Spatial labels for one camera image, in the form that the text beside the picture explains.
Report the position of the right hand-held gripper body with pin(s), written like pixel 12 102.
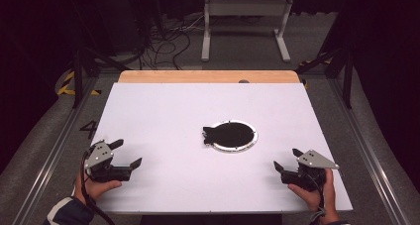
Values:
pixel 310 167

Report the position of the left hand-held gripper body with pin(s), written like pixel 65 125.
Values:
pixel 99 159

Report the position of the oval white-rimmed photo frame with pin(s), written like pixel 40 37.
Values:
pixel 230 135

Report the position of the person's left hand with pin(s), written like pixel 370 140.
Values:
pixel 95 188

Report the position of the person's right hand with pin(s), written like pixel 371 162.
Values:
pixel 313 198

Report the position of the white board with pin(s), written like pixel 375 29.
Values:
pixel 165 119

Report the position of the black metal stand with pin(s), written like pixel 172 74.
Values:
pixel 78 83
pixel 347 83

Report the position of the yellow-black floor tape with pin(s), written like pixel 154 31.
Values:
pixel 67 83
pixel 313 61

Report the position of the wooden table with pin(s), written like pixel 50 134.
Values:
pixel 198 76

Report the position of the white metal stand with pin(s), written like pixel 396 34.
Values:
pixel 206 46

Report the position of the aluminium floor rail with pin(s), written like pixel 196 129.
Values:
pixel 369 165
pixel 49 165

